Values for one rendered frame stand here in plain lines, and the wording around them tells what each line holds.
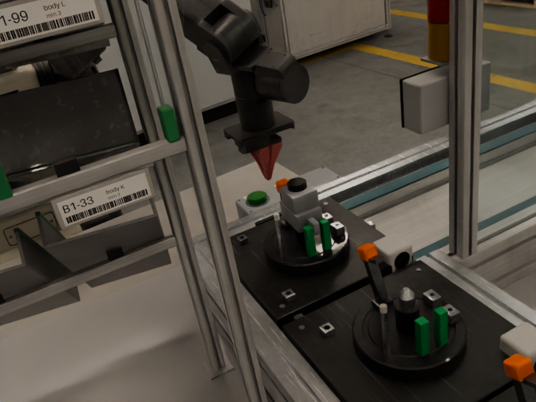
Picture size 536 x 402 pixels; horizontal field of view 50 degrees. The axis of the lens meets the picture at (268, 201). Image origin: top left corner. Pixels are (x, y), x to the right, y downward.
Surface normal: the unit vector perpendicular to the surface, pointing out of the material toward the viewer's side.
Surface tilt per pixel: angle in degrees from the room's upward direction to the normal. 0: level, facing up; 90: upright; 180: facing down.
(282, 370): 0
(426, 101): 90
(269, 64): 20
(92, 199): 90
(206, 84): 90
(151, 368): 0
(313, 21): 90
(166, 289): 0
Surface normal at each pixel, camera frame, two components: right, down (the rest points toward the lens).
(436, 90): 0.45, 0.38
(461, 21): -0.88, 0.35
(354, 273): -0.15, -0.86
